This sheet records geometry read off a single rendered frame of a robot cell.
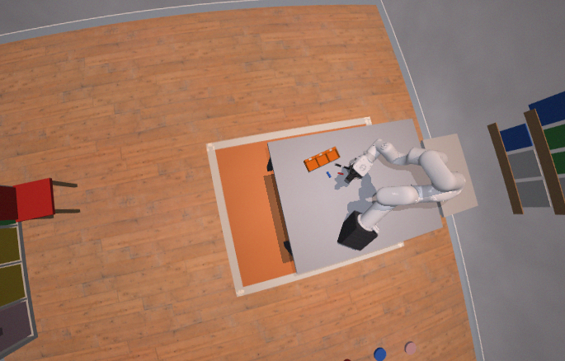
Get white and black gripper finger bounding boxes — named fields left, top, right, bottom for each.
left=349, top=172, right=362, bottom=181
left=346, top=163, right=355, bottom=180

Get orange rack of three bins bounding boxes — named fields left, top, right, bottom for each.
left=304, top=147, right=340, bottom=171

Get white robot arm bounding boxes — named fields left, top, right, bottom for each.
left=357, top=138, right=466, bottom=233

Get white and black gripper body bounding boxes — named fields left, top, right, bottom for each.
left=351, top=155, right=373, bottom=176

